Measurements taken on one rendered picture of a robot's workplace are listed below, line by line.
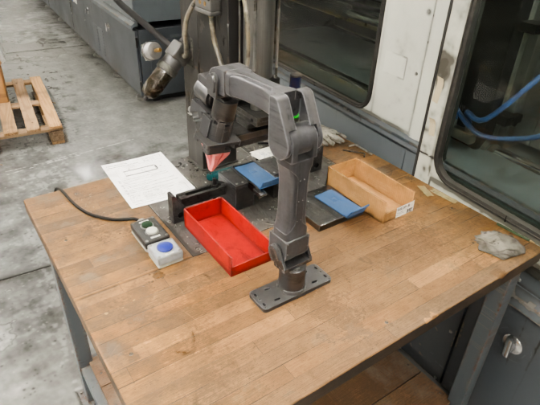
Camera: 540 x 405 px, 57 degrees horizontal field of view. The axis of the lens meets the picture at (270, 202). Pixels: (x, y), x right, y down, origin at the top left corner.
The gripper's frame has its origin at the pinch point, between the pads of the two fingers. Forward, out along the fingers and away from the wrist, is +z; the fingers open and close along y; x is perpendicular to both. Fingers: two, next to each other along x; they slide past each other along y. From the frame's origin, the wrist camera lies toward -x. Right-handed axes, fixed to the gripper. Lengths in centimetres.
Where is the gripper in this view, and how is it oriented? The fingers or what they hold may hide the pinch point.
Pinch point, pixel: (210, 167)
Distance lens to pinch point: 127.6
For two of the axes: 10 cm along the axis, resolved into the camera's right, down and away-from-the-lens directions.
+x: 5.9, 5.9, -5.5
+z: -2.5, 7.8, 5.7
